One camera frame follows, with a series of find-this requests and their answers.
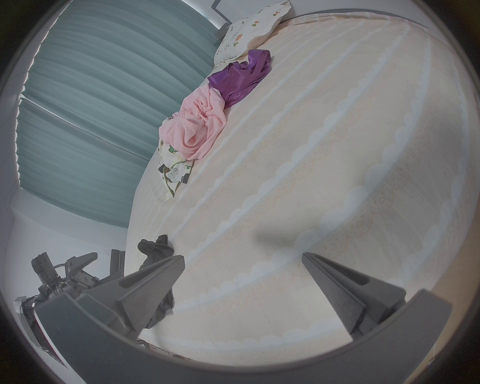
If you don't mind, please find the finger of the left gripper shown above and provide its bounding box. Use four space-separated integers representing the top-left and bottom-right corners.
73 271 102 292
67 252 99 275

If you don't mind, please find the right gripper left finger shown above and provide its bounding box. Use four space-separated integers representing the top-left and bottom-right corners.
77 255 187 338

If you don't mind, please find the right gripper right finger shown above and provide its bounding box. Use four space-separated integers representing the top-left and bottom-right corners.
302 252 406 336

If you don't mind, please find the black garment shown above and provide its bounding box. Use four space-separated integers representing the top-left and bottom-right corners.
137 234 177 331

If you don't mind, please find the bed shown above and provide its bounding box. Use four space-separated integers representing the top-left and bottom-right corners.
125 0 474 366

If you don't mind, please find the blue-green curtain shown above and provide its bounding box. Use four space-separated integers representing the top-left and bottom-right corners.
22 0 225 160
15 95 154 229

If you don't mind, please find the white printed pyjama garment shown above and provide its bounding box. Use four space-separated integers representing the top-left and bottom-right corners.
157 139 196 200

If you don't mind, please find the pink garment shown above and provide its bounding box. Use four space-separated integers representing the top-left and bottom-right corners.
158 85 228 160

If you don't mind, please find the purple garment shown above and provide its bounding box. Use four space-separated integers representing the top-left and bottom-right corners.
207 49 272 109

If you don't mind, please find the white printed pillow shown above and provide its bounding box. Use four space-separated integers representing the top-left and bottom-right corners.
214 0 292 68

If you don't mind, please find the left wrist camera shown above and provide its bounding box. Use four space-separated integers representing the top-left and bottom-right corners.
31 253 57 286

